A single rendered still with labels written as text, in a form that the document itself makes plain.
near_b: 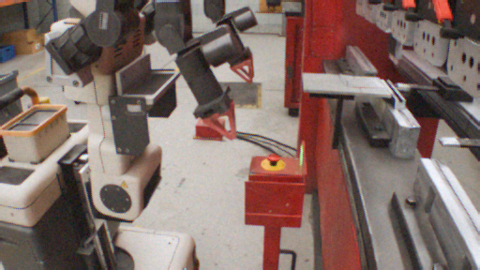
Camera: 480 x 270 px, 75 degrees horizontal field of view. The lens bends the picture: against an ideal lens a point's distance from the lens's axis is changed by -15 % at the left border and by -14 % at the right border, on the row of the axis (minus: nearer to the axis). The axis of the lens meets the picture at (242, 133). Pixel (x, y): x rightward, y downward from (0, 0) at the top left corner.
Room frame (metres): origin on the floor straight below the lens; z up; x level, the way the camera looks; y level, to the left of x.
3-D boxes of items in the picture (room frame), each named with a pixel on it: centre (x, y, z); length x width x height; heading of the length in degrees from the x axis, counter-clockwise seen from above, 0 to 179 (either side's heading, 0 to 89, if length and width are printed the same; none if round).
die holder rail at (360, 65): (1.60, -0.54, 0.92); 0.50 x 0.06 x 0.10; 172
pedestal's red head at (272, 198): (0.90, -0.10, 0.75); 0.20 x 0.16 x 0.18; 173
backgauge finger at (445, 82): (1.04, -0.62, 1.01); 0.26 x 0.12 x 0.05; 82
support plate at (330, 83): (1.07, -0.32, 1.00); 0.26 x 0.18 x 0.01; 82
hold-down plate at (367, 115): (1.02, -0.40, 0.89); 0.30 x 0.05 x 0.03; 172
